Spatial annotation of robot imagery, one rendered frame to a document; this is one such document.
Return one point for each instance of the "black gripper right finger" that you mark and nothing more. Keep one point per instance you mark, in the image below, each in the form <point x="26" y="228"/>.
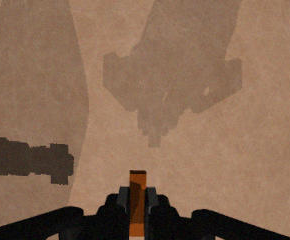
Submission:
<point x="162" y="222"/>

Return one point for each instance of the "orange rod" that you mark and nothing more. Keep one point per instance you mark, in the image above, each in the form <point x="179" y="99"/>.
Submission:
<point x="137" y="186"/>

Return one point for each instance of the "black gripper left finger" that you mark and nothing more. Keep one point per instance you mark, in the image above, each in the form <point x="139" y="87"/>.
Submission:
<point x="68" y="221"/>

